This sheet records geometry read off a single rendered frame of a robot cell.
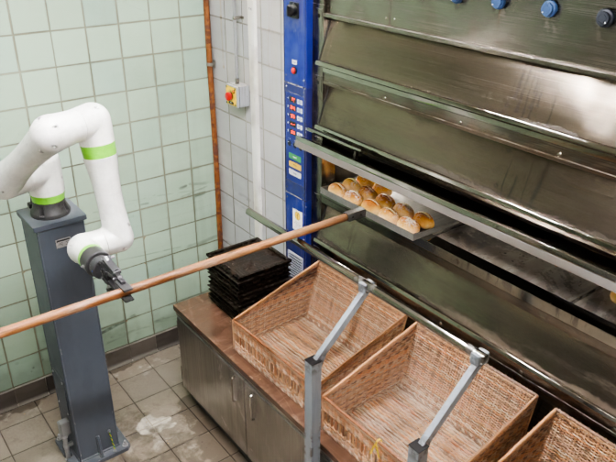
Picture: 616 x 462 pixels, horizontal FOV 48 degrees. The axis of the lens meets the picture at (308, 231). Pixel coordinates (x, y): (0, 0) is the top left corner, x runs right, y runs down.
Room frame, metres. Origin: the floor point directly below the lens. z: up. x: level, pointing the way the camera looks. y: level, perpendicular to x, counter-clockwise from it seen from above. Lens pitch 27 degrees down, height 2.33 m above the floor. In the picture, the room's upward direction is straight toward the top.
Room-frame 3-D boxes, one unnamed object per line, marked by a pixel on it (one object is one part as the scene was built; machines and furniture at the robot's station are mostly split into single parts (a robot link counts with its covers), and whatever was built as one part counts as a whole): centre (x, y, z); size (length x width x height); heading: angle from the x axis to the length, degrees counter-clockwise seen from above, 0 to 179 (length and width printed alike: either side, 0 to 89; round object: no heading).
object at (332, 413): (1.83, -0.41, 0.72); 0.56 x 0.49 x 0.28; 39
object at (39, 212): (2.46, 1.04, 1.23); 0.26 x 0.15 x 0.06; 38
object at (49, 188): (2.40, 1.01, 1.36); 0.16 x 0.13 x 0.19; 146
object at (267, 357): (2.31, -0.04, 0.72); 0.56 x 0.49 x 0.28; 39
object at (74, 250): (2.11, 0.77, 1.20); 0.14 x 0.13 x 0.11; 37
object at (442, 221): (2.55, -0.36, 1.19); 0.55 x 0.36 x 0.03; 37
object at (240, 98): (3.18, 0.34, 1.46); 0.10 x 0.07 x 0.10; 37
